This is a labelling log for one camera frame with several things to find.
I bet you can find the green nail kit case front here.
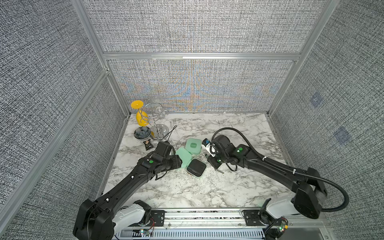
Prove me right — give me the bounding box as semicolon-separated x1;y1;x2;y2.
176;147;193;169

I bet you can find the green nail kit case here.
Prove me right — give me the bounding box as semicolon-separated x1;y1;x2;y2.
176;147;193;169
185;138;202;155
187;159;207;178

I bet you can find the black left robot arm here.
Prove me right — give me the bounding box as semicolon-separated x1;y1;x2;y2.
73;142;182;240

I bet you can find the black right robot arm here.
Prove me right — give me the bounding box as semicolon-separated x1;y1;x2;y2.
203;128;350;219

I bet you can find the black snack packet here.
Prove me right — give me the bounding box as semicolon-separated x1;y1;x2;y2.
143;139;154;151

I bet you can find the black white patterned bowl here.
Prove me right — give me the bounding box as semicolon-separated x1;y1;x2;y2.
134;126;152;140

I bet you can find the yellow plastic cup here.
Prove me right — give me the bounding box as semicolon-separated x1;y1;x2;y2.
136;109;149;127

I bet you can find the clear glass cup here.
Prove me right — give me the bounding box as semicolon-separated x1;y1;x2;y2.
152;96;166;120

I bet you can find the chrome cup holder stand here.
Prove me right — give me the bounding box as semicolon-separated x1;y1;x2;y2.
141;99;170;141

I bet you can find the yellow cup on stand top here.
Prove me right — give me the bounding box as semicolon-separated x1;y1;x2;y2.
131;100;144;110

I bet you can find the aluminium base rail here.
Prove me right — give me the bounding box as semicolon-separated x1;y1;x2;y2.
74;206;334;240

